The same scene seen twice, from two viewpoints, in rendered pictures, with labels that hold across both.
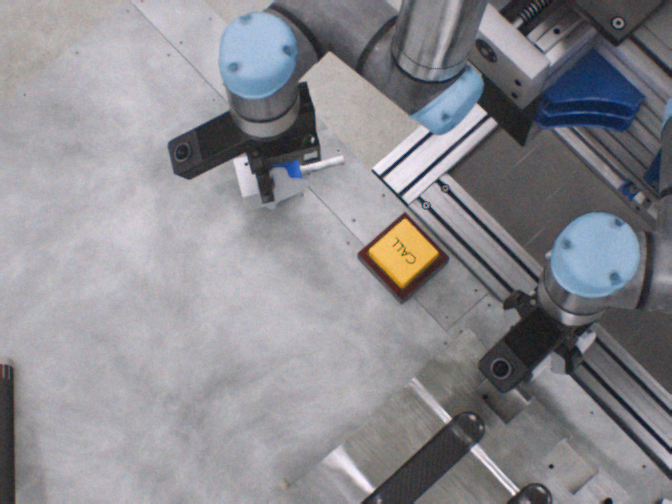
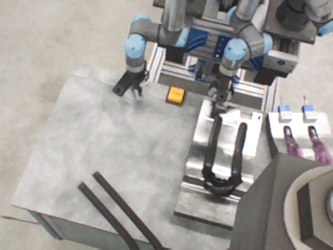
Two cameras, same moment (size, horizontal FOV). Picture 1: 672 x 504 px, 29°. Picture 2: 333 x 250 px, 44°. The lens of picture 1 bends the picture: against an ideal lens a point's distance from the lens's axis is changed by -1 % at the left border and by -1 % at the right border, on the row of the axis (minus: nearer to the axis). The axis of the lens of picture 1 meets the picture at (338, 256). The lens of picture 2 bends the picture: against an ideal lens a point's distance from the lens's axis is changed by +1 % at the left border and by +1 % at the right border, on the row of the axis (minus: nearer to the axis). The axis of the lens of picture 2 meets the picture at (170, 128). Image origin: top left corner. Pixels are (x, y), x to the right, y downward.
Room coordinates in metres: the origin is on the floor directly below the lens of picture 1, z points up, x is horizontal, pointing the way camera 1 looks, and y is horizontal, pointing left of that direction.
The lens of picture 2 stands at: (-0.23, 0.56, 2.40)
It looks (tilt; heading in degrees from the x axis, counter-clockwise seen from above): 64 degrees down; 317
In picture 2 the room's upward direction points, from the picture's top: 10 degrees clockwise
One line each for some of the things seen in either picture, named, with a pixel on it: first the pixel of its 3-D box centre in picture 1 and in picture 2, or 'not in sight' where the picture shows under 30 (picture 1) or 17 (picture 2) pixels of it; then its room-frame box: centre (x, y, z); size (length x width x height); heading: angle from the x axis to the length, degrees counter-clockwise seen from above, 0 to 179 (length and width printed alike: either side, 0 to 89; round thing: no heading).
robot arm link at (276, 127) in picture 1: (263, 96); (134, 62); (0.56, 0.07, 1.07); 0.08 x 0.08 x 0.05
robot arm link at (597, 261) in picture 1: (593, 264); (234, 53); (0.35, -0.24, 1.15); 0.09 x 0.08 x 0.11; 81
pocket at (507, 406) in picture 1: (502, 397); (220, 109); (0.27, -0.18, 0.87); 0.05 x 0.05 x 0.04; 41
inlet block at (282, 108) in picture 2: not in sight; (283, 108); (0.14, -0.43, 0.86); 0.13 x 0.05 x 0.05; 148
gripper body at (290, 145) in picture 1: (274, 125); (136, 72); (0.56, 0.07, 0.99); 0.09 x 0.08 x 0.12; 104
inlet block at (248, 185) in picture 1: (291, 172); (138, 91); (0.56, 0.05, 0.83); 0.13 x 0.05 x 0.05; 104
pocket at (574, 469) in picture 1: (569, 466); (244, 116); (0.19, -0.25, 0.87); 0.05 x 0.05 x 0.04; 41
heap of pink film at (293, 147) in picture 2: not in sight; (310, 161); (-0.12, -0.33, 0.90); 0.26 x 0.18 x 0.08; 148
